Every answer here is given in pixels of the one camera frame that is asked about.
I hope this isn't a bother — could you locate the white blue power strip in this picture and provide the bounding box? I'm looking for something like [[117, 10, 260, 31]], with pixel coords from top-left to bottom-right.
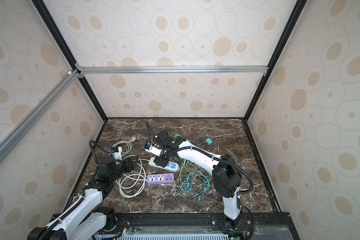
[[148, 157, 179, 173]]

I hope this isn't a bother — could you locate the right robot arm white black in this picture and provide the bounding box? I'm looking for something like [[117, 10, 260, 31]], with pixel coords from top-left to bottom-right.
[[145, 121, 254, 231]]

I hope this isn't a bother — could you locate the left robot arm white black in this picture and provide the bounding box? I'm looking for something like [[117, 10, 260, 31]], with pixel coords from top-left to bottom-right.
[[27, 140, 139, 240]]

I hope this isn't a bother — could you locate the teal charger plug right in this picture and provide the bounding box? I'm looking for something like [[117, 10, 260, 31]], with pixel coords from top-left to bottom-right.
[[205, 138, 214, 146]]

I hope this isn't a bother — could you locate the purple power strip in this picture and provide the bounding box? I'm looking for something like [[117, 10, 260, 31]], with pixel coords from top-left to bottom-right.
[[147, 173, 175, 185]]

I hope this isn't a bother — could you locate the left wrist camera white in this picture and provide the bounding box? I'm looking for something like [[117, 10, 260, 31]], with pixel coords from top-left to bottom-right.
[[110, 146, 123, 162]]

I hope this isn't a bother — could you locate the white power cord coil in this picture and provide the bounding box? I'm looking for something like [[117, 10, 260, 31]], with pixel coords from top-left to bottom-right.
[[110, 137, 151, 199]]

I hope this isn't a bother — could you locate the green teal cable bundle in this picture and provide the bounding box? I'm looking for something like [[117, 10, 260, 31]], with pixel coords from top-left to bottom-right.
[[177, 158, 212, 202]]

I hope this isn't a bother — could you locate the silver aluminium rail back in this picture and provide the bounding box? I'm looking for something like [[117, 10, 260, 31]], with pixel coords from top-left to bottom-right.
[[79, 66, 268, 74]]

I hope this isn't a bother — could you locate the silver aluminium rail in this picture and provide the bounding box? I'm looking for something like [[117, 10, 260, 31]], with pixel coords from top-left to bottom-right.
[[0, 70, 79, 164], [79, 66, 268, 74]]

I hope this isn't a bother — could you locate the silver aluminium rail left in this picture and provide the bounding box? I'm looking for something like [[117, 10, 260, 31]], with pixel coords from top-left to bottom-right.
[[0, 70, 79, 164]]

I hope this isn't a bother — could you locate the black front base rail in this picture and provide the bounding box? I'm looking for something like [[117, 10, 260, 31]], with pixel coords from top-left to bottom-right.
[[47, 212, 301, 240]]

